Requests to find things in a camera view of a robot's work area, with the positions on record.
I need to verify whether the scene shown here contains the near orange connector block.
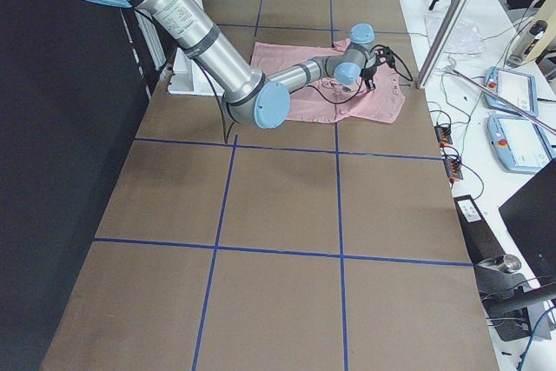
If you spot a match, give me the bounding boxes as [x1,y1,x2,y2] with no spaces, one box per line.
[440,146,463,184]

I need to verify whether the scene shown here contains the near blue teach pendant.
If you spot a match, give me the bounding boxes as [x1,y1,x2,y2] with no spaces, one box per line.
[487,115,555,175]

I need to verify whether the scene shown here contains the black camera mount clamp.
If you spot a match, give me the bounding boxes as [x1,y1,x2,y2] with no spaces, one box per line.
[473,255,555,342]

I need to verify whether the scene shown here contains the aluminium frame post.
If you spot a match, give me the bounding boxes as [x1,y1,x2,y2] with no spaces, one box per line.
[416,0,470,89]

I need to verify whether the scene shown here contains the white reacher grabber stick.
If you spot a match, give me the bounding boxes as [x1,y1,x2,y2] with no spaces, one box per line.
[443,56,556,133]

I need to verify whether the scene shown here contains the far orange connector block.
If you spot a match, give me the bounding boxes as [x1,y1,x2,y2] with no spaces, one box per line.
[434,123,453,147]

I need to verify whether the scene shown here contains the clear plastic bag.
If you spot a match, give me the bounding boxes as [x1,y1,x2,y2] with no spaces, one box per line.
[424,14,486,55]

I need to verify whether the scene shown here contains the far blue teach pendant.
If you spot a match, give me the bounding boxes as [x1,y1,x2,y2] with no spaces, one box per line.
[484,67,538,116]

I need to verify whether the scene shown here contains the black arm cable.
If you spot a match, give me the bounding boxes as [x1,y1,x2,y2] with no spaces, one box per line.
[132,5,414,146]

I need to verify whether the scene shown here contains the grey water bottle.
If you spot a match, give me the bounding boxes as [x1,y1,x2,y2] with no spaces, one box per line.
[506,19,548,68]

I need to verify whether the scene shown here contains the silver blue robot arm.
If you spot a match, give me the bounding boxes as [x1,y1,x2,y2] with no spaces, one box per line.
[85,0,378,129]

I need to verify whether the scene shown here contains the orange connector block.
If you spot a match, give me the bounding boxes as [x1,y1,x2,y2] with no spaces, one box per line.
[440,146,463,184]
[434,123,453,147]

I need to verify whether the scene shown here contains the black monitor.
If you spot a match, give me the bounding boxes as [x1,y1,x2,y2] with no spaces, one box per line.
[499,161,556,277]

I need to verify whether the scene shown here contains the blue teach pendant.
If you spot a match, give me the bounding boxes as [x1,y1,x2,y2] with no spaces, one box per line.
[487,115,555,175]
[484,67,538,116]

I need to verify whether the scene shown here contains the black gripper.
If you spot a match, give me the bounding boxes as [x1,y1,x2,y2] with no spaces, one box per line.
[361,63,378,90]

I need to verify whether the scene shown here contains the black power box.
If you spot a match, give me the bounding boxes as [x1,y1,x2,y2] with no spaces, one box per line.
[453,195,506,264]

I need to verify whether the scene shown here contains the pink Snoopy shirt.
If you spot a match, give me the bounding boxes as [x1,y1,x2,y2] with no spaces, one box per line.
[251,39,405,123]

